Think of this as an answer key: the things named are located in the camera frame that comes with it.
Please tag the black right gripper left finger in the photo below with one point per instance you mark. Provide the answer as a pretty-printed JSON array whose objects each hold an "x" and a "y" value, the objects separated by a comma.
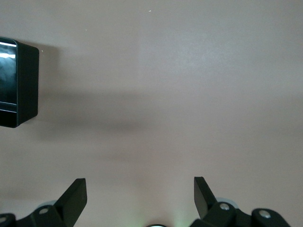
[{"x": 73, "y": 198}]

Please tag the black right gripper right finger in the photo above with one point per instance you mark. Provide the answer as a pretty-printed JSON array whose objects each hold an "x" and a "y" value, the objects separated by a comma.
[{"x": 203, "y": 198}]

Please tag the black plastic tray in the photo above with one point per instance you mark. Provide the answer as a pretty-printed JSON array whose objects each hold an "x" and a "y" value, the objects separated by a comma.
[{"x": 28, "y": 82}]

